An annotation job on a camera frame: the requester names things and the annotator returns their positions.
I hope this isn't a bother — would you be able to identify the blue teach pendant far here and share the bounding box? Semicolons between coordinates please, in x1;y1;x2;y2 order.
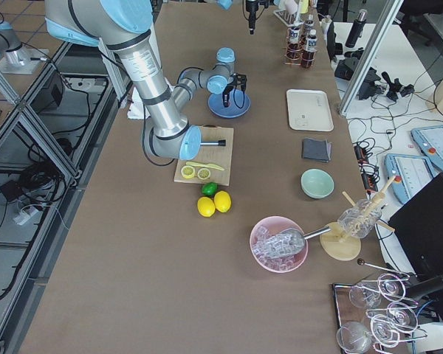
411;125;443;172

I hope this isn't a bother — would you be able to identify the lemon half upper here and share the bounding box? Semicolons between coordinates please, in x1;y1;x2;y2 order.
180;165;196;179

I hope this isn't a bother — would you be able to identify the whole lemon lower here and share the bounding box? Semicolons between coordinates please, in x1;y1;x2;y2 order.
197;196;216;218

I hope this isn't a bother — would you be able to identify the whole lemon upper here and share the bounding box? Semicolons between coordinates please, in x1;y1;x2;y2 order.
213;190;232;213

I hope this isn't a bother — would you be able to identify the yellow plastic knife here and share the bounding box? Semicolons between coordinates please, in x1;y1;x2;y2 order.
185;161;225;171

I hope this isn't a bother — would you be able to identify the pink bowl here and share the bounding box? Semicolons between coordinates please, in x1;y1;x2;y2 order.
250;215;309;273

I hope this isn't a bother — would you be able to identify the metal ice scoop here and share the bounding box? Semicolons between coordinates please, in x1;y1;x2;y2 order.
276;226;331;257

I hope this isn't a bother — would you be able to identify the whole lemon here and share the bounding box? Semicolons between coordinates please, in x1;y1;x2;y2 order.
197;196;216;218
213;190;232;213

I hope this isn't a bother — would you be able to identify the clear ice cubes pile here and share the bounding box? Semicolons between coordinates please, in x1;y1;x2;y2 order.
251;226;306;271

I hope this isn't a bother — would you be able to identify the blue teach pendant near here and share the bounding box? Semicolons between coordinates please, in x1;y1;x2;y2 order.
384;153;437;204

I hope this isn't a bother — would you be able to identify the wooden cup stand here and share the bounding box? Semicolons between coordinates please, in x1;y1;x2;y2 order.
320;176;399;261

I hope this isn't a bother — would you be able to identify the wooden cutting board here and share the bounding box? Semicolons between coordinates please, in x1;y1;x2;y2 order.
174;126;234;186

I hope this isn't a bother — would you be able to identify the black thermos bottle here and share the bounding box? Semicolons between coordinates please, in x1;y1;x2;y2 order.
345;9;368;48

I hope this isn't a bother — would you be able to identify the grey folded cloth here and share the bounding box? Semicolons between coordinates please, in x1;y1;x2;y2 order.
302;138;332;163

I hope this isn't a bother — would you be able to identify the green lime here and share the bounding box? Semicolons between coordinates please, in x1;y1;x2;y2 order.
201;182;218;197

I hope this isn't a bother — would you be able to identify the blue teach pendant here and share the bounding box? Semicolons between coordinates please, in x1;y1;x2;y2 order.
384;153;437;204
411;125;443;172

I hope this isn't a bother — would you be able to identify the lemon half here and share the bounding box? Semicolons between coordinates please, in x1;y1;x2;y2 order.
180;165;196;179
196;167;211;181

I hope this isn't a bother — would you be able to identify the copper wire bottle rack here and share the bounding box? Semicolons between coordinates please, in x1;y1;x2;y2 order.
284;21;317;69

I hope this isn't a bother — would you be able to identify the glass mug on stand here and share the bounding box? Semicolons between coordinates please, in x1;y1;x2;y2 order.
337;199;382;239

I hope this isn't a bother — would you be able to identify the cream rabbit tray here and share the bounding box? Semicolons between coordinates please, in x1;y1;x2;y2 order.
286;89;334;132

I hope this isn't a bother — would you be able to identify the black monitor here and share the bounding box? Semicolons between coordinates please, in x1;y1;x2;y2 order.
389;173;443;277

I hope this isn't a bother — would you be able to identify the wine glass rack tray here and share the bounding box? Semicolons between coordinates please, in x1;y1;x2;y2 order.
332;272;427;353

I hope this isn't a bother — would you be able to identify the dark drink bottle front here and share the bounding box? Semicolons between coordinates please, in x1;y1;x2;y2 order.
301;29;317;69

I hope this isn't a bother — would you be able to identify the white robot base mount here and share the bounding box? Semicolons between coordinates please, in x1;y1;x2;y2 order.
127;88;147;119

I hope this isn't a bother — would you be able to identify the blue round plate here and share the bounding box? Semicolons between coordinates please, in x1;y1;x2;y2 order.
207;89;251;119

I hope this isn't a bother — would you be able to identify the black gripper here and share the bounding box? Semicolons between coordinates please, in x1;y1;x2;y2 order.
243;0;269;35
222;73;247;108

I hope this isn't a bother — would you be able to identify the dark drink bottle rear-right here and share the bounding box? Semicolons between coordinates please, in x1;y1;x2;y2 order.
285;21;303;65

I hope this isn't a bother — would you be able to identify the dark drink bottle rear-left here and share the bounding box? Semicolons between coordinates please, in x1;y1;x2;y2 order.
303;14;314;37

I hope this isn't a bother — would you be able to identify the lemon half lower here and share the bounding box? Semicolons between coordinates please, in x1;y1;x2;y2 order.
196;167;211;181

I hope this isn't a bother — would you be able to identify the pale green bowl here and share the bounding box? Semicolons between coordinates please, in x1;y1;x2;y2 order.
301;169;334;199

